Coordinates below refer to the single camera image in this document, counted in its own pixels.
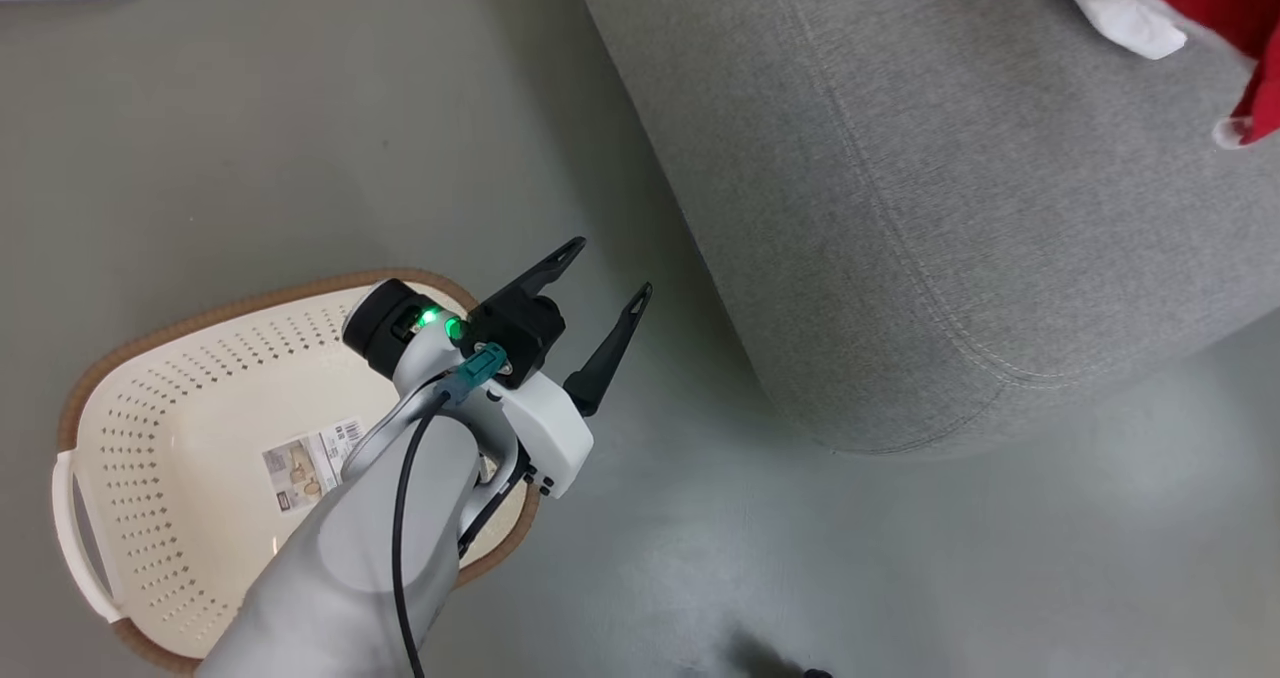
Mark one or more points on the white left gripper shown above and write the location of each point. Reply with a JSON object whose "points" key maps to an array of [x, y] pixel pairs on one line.
{"points": [[550, 443]]}

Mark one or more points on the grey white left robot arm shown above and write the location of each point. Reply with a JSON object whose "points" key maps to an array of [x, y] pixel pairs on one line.
{"points": [[330, 578]]}

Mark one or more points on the cream laundry basket brown rim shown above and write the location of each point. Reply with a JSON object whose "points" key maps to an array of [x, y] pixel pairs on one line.
{"points": [[180, 408]]}

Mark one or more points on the printed paper label sticker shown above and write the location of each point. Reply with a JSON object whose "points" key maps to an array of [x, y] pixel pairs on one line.
{"points": [[312, 463]]}

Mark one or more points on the grey fabric sofa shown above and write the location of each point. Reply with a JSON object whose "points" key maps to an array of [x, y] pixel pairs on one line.
{"points": [[950, 208]]}

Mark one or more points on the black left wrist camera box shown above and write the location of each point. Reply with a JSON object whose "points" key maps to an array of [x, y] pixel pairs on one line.
{"points": [[520, 328]]}

